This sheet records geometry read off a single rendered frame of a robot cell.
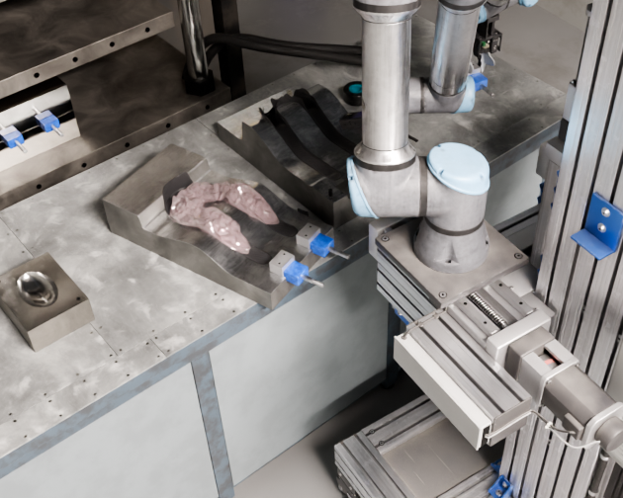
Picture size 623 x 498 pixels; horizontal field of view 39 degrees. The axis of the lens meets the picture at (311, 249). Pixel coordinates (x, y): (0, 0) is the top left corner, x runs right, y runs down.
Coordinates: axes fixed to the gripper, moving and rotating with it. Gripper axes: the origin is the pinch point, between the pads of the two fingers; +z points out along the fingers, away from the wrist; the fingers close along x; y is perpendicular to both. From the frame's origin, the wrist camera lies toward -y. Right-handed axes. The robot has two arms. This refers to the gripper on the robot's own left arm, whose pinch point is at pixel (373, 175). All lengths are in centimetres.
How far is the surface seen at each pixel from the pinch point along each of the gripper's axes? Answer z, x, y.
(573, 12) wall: 83, 243, -77
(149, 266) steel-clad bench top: 15, -47, -30
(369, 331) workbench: 60, 3, -3
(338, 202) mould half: 6.7, -6.9, -5.0
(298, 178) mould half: 6.7, -6.7, -18.8
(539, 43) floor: 90, 218, -79
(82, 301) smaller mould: 9, -68, -26
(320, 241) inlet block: 8.4, -18.9, 0.2
